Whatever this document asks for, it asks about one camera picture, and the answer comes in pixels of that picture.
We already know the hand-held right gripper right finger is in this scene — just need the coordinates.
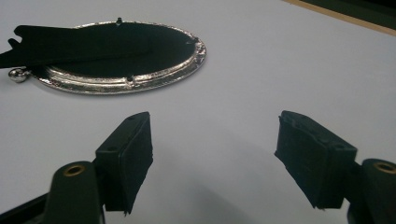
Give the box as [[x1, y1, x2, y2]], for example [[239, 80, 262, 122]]
[[274, 110, 359, 210]]

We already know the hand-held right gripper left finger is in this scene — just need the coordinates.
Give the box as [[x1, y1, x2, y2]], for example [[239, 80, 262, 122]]
[[94, 111, 154, 216]]

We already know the silver oval photo frame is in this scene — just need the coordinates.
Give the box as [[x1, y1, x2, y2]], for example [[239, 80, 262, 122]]
[[0, 17, 207, 95]]

